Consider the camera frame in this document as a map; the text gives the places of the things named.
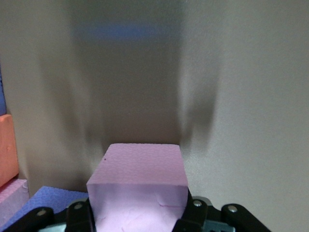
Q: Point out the purple foam cube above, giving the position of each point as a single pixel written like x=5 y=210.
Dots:
x=2 y=91
x=53 y=195

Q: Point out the orange foam cube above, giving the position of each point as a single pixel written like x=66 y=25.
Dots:
x=7 y=149

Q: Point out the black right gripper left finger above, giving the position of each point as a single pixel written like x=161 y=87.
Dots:
x=77 y=217

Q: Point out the pink foam cube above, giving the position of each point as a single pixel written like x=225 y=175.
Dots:
x=140 y=166
x=12 y=195

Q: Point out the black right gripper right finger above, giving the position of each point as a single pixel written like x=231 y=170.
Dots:
x=200 y=215

